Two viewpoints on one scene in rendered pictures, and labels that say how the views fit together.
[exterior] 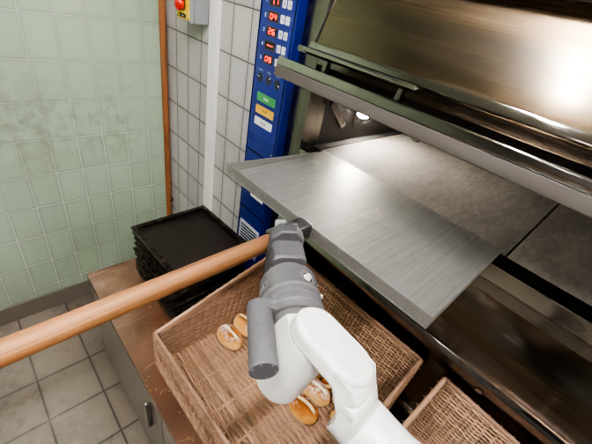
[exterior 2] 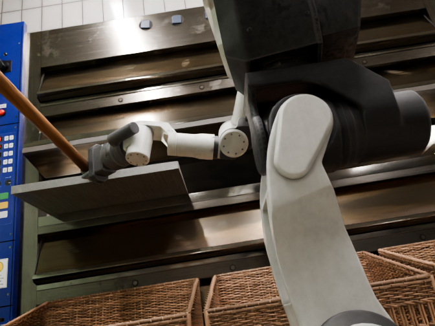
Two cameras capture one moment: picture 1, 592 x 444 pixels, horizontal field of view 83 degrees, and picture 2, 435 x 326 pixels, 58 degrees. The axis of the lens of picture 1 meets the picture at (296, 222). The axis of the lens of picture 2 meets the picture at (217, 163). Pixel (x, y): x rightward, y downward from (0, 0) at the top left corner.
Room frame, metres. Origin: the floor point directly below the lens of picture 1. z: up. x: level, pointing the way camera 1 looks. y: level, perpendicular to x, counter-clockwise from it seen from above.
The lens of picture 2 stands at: (-0.62, 0.46, 0.71)
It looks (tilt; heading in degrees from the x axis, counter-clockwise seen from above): 21 degrees up; 319
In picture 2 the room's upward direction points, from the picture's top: 9 degrees counter-clockwise
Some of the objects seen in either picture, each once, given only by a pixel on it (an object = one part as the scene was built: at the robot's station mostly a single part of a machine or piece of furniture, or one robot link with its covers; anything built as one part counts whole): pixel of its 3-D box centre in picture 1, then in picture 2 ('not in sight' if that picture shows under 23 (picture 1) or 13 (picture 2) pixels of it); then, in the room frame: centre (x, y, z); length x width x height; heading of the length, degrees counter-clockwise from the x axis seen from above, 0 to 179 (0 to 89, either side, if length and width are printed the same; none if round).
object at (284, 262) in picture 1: (287, 276); (109, 158); (0.40, -0.01, 1.20); 0.12 x 0.10 x 0.13; 15
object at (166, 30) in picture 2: not in sight; (230, 24); (0.41, -0.67, 2.00); 1.80 x 0.08 x 0.21; 49
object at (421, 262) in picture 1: (359, 205); (111, 193); (0.68, -0.14, 1.19); 0.55 x 0.36 x 0.03; 50
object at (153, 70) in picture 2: not in sight; (237, 54); (0.39, -0.65, 1.80); 1.79 x 0.11 x 0.19; 49
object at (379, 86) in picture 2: not in sight; (330, 119); (-0.28, -0.11, 1.00); 0.28 x 0.13 x 0.18; 50
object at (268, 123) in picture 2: not in sight; (300, 140); (-0.24, -0.06, 0.97); 0.14 x 0.13 x 0.12; 140
